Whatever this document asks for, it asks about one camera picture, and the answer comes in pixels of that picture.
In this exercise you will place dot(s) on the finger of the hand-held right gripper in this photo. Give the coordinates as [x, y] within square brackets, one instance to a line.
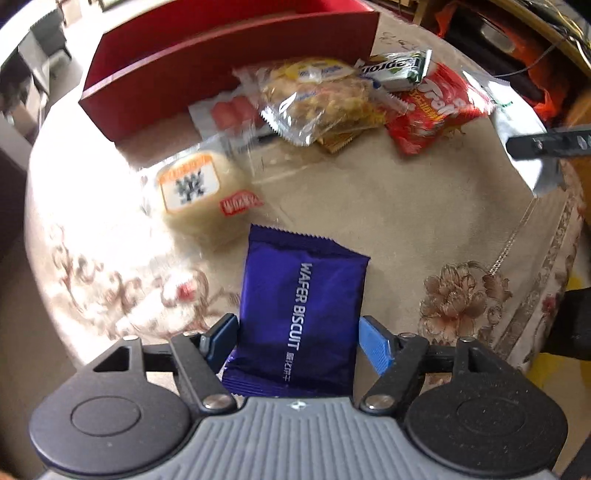
[549, 144]

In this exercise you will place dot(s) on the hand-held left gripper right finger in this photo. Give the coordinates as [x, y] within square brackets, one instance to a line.
[376, 346]

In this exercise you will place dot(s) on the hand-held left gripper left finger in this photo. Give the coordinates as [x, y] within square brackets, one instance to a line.
[221, 338]

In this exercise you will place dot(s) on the silver foil packet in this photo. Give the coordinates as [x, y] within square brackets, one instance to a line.
[508, 115]

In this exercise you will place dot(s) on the purple wafer biscuit packet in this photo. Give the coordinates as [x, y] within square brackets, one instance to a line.
[295, 300]

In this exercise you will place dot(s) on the green and white wafer packet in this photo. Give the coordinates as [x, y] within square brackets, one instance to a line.
[397, 69]

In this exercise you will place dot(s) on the yellow waffle cake clear packet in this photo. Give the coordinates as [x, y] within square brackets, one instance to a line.
[314, 97]

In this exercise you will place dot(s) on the red cardboard box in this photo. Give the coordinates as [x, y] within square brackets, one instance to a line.
[184, 60]

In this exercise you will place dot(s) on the orange plastic bag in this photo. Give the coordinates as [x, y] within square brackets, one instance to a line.
[549, 104]

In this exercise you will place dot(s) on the red snack packet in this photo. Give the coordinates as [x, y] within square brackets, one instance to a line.
[434, 110]

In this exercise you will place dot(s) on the round pastry packet orange label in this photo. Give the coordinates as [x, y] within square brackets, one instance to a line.
[198, 203]

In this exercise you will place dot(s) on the orange-brown snack packet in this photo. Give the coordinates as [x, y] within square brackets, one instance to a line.
[337, 142]

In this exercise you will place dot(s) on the red and white sausage packet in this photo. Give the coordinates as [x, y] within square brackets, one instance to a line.
[226, 113]

